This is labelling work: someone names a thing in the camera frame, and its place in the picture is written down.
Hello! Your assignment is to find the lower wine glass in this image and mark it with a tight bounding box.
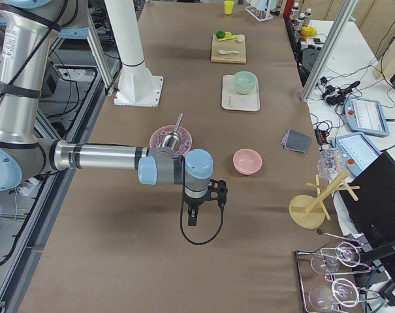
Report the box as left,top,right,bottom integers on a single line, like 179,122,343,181
308,278,359,312

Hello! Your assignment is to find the yellow cup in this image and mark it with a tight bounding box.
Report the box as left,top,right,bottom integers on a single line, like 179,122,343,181
224,0,234,15

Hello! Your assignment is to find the bamboo cutting board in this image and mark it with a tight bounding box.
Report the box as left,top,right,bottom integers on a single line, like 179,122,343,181
210,34,247,64

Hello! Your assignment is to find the grey cloth stack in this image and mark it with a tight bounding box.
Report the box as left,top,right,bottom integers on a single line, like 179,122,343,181
281,129,312,154

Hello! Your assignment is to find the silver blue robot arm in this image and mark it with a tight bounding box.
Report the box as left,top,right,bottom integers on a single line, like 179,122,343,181
0,1,227,226

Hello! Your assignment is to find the metal scoop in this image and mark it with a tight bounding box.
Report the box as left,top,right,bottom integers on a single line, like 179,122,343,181
162,113,183,150

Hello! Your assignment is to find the wine glass rack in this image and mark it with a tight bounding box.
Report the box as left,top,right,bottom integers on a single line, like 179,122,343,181
295,228,386,312

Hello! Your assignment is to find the white spoon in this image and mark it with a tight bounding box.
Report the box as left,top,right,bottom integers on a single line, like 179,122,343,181
218,50,240,55

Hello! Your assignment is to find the clear glass mug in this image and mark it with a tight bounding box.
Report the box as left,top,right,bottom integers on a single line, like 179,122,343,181
317,148,346,181

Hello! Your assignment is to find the wooden mug tree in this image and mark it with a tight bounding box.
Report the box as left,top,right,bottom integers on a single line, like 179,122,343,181
289,168,360,229

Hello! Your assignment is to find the white wire cup rack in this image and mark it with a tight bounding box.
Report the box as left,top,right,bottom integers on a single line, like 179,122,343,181
245,7,280,22

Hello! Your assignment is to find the cream rectangular tray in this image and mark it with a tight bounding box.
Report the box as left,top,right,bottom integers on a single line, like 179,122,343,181
221,75,261,112

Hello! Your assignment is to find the aluminium frame post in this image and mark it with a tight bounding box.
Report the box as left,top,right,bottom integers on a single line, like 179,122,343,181
300,0,358,102

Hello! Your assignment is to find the teach pendant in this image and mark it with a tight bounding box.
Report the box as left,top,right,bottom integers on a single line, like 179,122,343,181
331,132,381,177
344,97,390,137

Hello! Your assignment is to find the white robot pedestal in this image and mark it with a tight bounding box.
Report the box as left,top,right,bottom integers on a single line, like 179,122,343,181
104,0,164,108

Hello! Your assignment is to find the pink plate with ice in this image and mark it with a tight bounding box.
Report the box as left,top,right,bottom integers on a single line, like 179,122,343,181
149,125,192,156

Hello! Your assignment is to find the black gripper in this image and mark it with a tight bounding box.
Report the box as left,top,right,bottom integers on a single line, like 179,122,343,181
183,179,227,226

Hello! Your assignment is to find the yellow toy knife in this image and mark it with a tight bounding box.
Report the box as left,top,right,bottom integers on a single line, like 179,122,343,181
217,35,237,42

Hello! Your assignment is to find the lower teach pendant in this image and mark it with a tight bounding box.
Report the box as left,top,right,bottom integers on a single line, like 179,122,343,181
331,132,381,177

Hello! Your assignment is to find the green toy lime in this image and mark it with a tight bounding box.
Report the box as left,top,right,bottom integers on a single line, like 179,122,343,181
215,31,226,39

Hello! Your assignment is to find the upper wine glass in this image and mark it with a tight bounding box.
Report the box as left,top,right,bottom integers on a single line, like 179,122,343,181
310,241,360,275

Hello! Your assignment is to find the black monitor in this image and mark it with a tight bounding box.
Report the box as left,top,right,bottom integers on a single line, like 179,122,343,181
338,152,395,248

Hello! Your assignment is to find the pink bowl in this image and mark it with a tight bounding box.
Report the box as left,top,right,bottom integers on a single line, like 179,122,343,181
232,149,262,175

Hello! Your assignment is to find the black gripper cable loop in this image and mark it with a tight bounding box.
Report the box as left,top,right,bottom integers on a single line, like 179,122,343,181
179,197,225,245

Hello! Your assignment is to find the light blue cup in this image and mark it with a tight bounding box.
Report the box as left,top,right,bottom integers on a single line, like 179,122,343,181
253,0,269,11

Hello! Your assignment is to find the green bowl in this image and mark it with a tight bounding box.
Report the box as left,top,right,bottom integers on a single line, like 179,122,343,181
233,71,257,95

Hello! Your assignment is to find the upper teach pendant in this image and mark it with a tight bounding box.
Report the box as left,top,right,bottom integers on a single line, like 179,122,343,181
344,97,390,137

